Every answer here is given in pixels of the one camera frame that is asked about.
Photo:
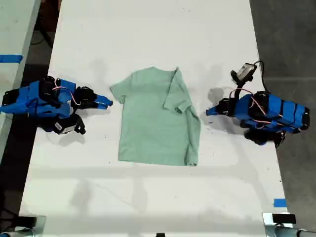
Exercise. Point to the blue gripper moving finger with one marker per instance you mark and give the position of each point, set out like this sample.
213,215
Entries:
213,113
101,106

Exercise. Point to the short blue tape piece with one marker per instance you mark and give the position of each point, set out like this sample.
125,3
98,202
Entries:
280,203

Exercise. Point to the white side table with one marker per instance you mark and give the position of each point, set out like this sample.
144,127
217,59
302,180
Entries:
14,27

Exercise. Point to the pale green T-shirt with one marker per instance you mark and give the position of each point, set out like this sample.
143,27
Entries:
153,118

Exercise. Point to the black curved camera stalk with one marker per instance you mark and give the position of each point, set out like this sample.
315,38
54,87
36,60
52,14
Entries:
238,82

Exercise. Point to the metal table clamp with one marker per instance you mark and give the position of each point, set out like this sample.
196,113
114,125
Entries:
40,225
269,228

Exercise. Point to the small black box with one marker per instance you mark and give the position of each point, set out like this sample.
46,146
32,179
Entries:
284,218
27,220

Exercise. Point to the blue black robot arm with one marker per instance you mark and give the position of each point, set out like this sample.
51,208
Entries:
29,98
279,111

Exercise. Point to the tiny black block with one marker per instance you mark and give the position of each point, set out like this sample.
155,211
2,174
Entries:
160,235

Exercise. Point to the grey black camera box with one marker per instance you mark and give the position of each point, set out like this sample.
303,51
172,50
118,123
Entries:
245,70

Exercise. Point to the black camera box white label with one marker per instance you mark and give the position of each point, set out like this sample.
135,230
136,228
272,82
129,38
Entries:
63,126

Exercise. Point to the long blue tape strip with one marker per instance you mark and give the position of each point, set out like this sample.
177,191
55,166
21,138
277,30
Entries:
11,59

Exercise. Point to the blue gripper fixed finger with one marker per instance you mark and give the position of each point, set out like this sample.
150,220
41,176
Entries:
105,100
216,107

